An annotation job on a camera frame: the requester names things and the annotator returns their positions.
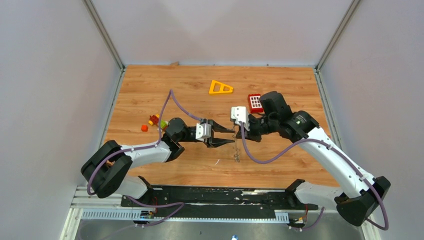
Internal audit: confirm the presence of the toy brick car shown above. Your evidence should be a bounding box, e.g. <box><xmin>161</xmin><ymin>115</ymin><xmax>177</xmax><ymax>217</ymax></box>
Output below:
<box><xmin>148</xmin><ymin>114</ymin><xmax>169</xmax><ymax>130</ymax></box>

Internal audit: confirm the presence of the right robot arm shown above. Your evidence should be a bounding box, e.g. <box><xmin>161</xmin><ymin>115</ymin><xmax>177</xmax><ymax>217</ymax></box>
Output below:
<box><xmin>235</xmin><ymin>91</ymin><xmax>391</xmax><ymax>231</ymax></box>

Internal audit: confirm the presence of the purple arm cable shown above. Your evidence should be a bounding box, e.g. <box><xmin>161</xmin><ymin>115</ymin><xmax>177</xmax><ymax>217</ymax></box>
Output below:
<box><xmin>239</xmin><ymin>122</ymin><xmax>390</xmax><ymax>232</ymax></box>
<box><xmin>76</xmin><ymin>89</ymin><xmax>205</xmax><ymax>240</ymax></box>

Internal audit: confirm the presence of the yellow triangular toy frame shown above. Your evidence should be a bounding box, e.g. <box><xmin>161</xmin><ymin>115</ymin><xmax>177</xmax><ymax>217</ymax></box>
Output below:
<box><xmin>208</xmin><ymin>80</ymin><xmax>234</xmax><ymax>95</ymax></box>

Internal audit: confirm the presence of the red toy window block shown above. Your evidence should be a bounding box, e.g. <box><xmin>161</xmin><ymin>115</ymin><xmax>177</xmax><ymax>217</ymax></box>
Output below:
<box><xmin>247</xmin><ymin>93</ymin><xmax>264</xmax><ymax>114</ymax></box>

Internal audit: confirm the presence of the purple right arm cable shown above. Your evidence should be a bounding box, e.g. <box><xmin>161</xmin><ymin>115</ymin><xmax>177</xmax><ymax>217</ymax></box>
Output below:
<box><xmin>239</xmin><ymin>122</ymin><xmax>390</xmax><ymax>232</ymax></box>

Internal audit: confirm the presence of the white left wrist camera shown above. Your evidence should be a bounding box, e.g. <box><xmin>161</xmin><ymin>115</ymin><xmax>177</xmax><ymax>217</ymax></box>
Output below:
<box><xmin>195</xmin><ymin>123</ymin><xmax>212</xmax><ymax>142</ymax></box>

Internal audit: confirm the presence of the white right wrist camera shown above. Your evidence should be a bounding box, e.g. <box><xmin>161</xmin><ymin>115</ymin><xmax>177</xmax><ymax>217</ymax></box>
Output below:
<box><xmin>230</xmin><ymin>106</ymin><xmax>250</xmax><ymax>131</ymax></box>

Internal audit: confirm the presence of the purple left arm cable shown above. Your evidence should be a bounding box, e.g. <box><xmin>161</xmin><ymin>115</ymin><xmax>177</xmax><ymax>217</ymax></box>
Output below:
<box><xmin>76</xmin><ymin>89</ymin><xmax>205</xmax><ymax>240</ymax></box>

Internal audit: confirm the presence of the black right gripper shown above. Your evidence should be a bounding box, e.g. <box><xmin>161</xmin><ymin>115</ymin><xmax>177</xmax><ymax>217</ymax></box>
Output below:
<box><xmin>235</xmin><ymin>114</ymin><xmax>278</xmax><ymax>143</ymax></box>

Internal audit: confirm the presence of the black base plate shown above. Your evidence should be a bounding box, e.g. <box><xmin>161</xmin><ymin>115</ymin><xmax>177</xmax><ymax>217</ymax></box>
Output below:
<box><xmin>139</xmin><ymin>185</ymin><xmax>318</xmax><ymax>220</ymax></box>

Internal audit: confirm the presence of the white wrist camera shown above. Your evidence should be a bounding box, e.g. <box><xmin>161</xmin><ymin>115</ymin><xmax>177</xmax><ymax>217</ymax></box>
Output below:
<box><xmin>195</xmin><ymin>123</ymin><xmax>212</xmax><ymax>142</ymax></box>
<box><xmin>230</xmin><ymin>106</ymin><xmax>250</xmax><ymax>131</ymax></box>

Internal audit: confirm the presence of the white slotted cable duct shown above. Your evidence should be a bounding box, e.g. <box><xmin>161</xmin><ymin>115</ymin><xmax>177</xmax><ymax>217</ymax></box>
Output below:
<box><xmin>81</xmin><ymin>208</ymin><xmax>290</xmax><ymax>224</ymax></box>

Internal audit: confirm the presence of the orange cube block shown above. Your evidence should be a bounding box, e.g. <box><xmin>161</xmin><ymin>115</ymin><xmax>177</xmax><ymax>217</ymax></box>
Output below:
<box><xmin>141</xmin><ymin>125</ymin><xmax>149</xmax><ymax>132</ymax></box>

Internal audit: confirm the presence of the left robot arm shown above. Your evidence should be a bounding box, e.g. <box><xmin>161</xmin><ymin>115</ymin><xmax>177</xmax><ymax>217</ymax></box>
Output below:
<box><xmin>80</xmin><ymin>117</ymin><xmax>235</xmax><ymax>207</ymax></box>

